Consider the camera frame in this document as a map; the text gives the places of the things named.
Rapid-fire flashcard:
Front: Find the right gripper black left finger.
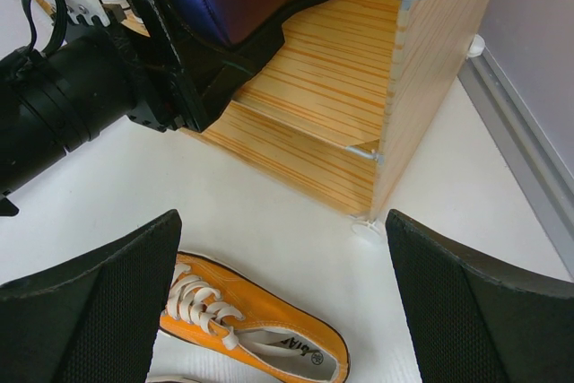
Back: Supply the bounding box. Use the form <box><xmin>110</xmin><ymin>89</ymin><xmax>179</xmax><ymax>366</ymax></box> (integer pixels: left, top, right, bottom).
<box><xmin>1</xmin><ymin>210</ymin><xmax>182</xmax><ymax>382</ymax></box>

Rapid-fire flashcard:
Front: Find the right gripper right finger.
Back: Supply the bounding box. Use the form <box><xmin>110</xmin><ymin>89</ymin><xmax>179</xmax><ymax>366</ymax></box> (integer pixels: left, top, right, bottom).
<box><xmin>385</xmin><ymin>210</ymin><xmax>573</xmax><ymax>382</ymax></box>

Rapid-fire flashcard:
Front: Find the wooden two-shelf shoe cabinet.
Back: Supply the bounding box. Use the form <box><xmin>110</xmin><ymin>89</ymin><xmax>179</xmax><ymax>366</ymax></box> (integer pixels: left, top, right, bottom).
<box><xmin>190</xmin><ymin>0</ymin><xmax>489</xmax><ymax>221</ymax></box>

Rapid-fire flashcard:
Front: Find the orange canvas sneaker upper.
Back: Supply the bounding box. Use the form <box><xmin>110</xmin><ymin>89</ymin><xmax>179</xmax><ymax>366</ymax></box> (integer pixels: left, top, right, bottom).
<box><xmin>160</xmin><ymin>251</ymin><xmax>351</xmax><ymax>382</ymax></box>

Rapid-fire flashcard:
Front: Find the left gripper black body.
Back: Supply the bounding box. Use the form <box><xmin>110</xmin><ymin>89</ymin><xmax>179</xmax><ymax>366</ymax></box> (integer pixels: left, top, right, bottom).
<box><xmin>127</xmin><ymin>0</ymin><xmax>265</xmax><ymax>132</ymax></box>

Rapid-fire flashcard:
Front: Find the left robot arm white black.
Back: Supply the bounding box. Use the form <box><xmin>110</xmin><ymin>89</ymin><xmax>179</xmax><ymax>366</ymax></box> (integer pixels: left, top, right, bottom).
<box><xmin>1</xmin><ymin>0</ymin><xmax>256</xmax><ymax>217</ymax></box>

